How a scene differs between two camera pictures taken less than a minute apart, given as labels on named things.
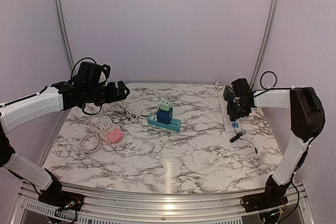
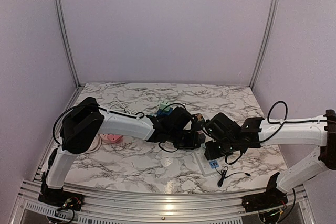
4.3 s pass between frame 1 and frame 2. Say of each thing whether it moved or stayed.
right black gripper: moved
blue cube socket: stayed
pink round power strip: stayed
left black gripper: moved
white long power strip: moved
